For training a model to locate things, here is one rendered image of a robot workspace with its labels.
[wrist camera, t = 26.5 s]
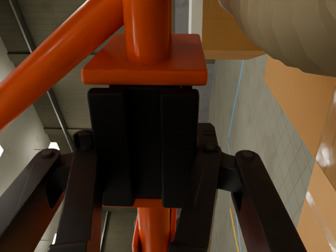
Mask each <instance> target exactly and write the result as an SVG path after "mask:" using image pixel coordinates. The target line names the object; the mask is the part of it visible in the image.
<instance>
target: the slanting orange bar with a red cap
mask: <svg viewBox="0 0 336 252"><path fill-rule="evenodd" d="M123 25H124V13H123V0H86V1H85V2H84V3H83V4H82V5H81V6H80V7H79V8H78V9H77V10H76V11H75V12H74V13H73V14H72V15H71V16H70V17H69V18H68V19H67V20H66V21H64V22H63V23H62V24H61V25H60V26H59V27H58V28H57V29H56V30H55V31H54V32H53V33H52V34H51V35H50V36H49V37H48V38H47V39H46V40H45V41H43V42H42V43H41V44H40V45H39V46H38V47H37V48H36V49H35V50H34V51H33V52H32V53H31V54H30V55H29V56H28V57H27V58H26V59H25V60H24V61H23V62H21V63H20V64H19V65H18V66H17V67H16V68H15V69H14V70H13V71H12V72H11V73H10V74H9V75H8V76H7V77H6V78H5V79H4V80H3V81H2V82H1V83H0V133H1V131H2V130H3V129H4V128H5V127H7V126H8V125H9V124H10V123H11V122H12V121H13V120H15V119H16V118H17V117H18V116H19V115H20V114H22V113H23V112H24V111H25V110H26V109H27V108H29V107H30V106H31V105H32V104H33V103H34V102H35V101H37V100H38V99H39V98H40V97H41V96H42V95H44V94H45V93H46V92H47V91H48V90H49V89H50V88H52V87H53V86H54V85H55V84H56V83H57V82H59V81H60V80H61V79H62V78H63V77H64V76H65V75H67V74H68V73H69V72H70V71H71V70H72V69H74V68H75V67H76V66H77V65H78V64H79V63H80V62H82V61H83V60H84V59H85V58H86V57H87V56H89V55H90V54H91V53H92V52H93V51H94V50H95V49H97V48H98V47H99V46H100V45H101V44H102V43H104V42H105V41H106V40H107V39H108V38H109V37H110V36H112V35H113V34H114V33H115V32H116V31H117V30H119V29H120V28H121V27H122V26H123Z"/></svg>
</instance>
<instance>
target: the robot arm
mask: <svg viewBox="0 0 336 252"><path fill-rule="evenodd" d="M72 139H73V144H74V152H71V153H66V154H61V153H60V150H58V149H56V148H47V149H43V150H41V151H39V152H38V153H37V154H36V155H35V156H34V157H33V158H32V160H31V161H30V162H29V163H28V164H27V165H26V167H25V168H24V169H23V170H22V171H21V173H20V174H19V175H18V176H17V177H16V179H15V180H14V181H13V182H12V183H11V185H10V186H9V187H8V188H7V189H6V190H5V192H4V193H3V194H2V195H1V196H0V252H34V251H35V249H36V247H37V245H38V243H39V242H40V240H41V238H42V236H43V235H44V233H45V231H46V229H47V228H48V226H49V224H50V222H51V221H52V219H53V217H54V215H55V213H56V212H57V210H58V208H59V206H60V205H61V203H62V201H63V204H62V209H61V214H60V219H59V223H58V228H57V233H56V237H55V242H54V244H50V246H49V247H48V250H47V252H100V247H101V227H102V207H103V188H102V185H101V183H100V176H99V159H98V155H97V154H95V147H94V140H93V133H92V129H84V130H80V131H77V132H76V133H74V134H73V136H72ZM218 189H221V190H225V191H229V192H231V198H232V201H233V205H234V208H235V212H236V215H237V218H238V222H239V225H240V229H241V232H242V236H243V239H244V242H245V246H246V249H247V252H307V250H306V248H305V246H304V244H303V242H302V240H301V238H300V236H299V234H298V232H297V230H296V228H295V226H294V224H293V222H292V220H291V218H290V216H289V214H288V212H287V210H286V208H285V206H284V204H283V202H282V200H281V198H280V196H279V194H278V192H277V190H276V188H275V186H274V184H273V182H272V180H271V178H270V176H269V174H268V172H267V170H266V168H265V166H264V164H263V162H262V160H261V158H260V156H259V155H258V154H257V153H256V152H254V151H251V150H240V151H238V152H236V154H235V156H234V155H230V154H226V153H224V152H222V150H221V148H220V147H219V146H218V141H217V136H216V131H215V127H214V126H213V125H212V124H211V123H204V122H198V134H197V155H196V156H195V160H194V163H193V167H192V171H191V175H190V178H189V182H188V186H187V190H186V194H185V197H184V201H183V205H182V209H181V212H180V216H179V220H178V224H177V227H176V231H175V235H174V239H173V241H171V242H170V244H169V247H168V250H167V252H210V248H211V241H212V233H213V225H214V217H215V210H216V202H217V197H218Z"/></svg>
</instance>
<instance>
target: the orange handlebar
mask: <svg viewBox="0 0 336 252"><path fill-rule="evenodd" d="M122 5H123V19H124V33H125V47H126V58H127V59H128V60H129V61H131V62H134V63H142V64H151V63H159V62H164V61H166V60H168V59H169V42H170V41H172V0H122ZM178 221H179V218H177V208H145V207H138V208H137V216H136V217H135V218H134V226H133V227H134V228H135V230H134V235H133V241H132V252H167V251H168V248H169V245H170V242H173V240H174V236H175V233H176V229H177V225H178Z"/></svg>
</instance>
